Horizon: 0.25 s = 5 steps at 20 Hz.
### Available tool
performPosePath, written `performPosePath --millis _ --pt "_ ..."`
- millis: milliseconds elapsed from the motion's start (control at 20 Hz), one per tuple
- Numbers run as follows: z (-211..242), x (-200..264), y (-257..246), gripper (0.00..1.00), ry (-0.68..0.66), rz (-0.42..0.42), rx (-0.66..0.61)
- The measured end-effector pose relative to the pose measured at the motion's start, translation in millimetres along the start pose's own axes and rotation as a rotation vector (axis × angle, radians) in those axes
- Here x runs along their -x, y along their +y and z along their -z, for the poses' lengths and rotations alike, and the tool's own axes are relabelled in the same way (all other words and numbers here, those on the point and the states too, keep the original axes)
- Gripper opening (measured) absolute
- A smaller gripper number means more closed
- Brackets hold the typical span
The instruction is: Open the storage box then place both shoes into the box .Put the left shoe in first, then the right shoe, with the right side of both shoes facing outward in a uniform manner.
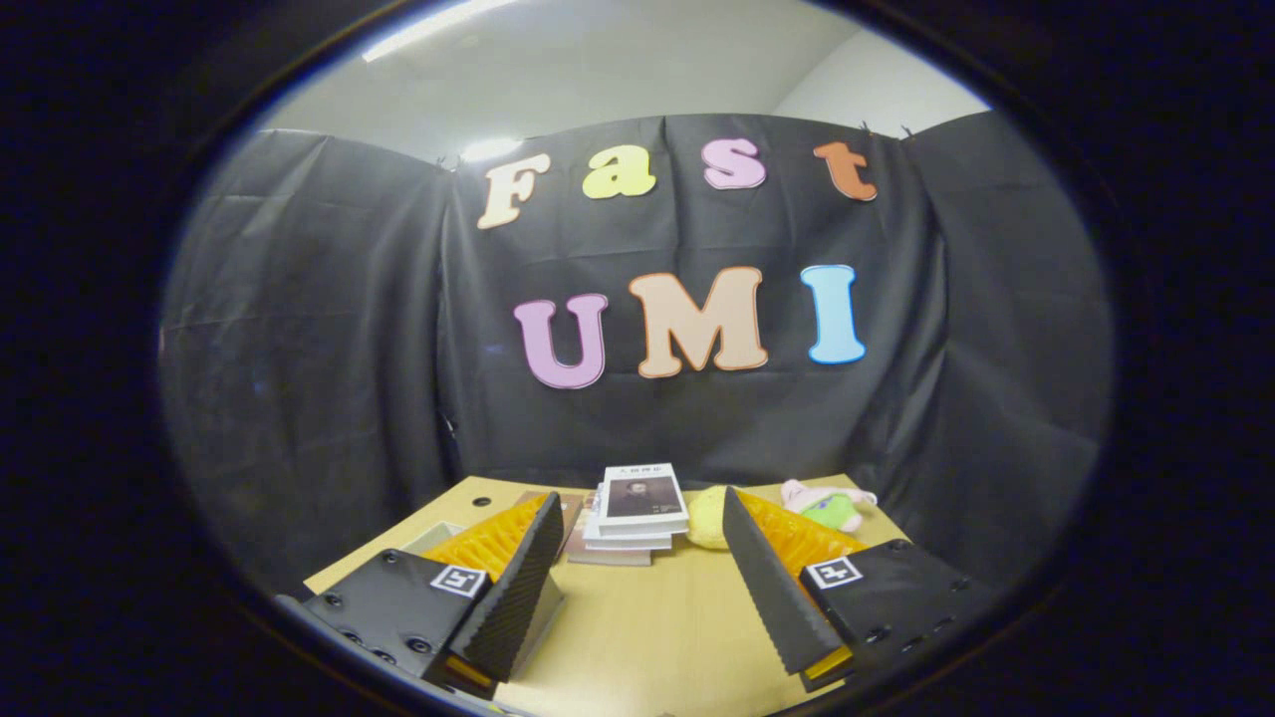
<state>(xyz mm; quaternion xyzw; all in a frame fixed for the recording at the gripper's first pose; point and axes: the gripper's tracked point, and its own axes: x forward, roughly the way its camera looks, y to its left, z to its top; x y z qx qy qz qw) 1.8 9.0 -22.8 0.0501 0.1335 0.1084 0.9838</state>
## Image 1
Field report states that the pink and green plush toy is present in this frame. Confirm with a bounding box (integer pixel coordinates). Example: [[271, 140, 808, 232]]
[[780, 479, 880, 535]]

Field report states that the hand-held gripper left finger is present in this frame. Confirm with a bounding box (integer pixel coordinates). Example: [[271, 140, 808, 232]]
[[299, 491, 566, 698]]

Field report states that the cream fabric storage box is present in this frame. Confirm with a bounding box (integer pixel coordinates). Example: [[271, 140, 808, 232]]
[[403, 520, 567, 684]]

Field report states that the tan book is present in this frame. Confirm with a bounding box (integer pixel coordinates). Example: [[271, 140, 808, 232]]
[[565, 541, 654, 568]]

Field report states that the yellow round plush cushion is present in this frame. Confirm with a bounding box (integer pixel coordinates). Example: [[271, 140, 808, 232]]
[[685, 485, 739, 552]]

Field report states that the brown cover book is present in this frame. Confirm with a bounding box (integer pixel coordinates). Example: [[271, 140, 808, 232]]
[[513, 490, 589, 560]]

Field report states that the black backdrop cloth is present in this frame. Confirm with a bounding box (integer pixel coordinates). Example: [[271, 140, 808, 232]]
[[159, 112, 1115, 598]]

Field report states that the white portrait cover book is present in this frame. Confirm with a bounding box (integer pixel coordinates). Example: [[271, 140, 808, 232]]
[[596, 463, 691, 540]]

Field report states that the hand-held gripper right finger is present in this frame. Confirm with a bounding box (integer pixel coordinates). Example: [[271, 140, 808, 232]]
[[721, 485, 997, 693]]

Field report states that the plain white book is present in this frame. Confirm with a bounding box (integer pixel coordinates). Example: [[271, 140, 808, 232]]
[[583, 486, 679, 553]]

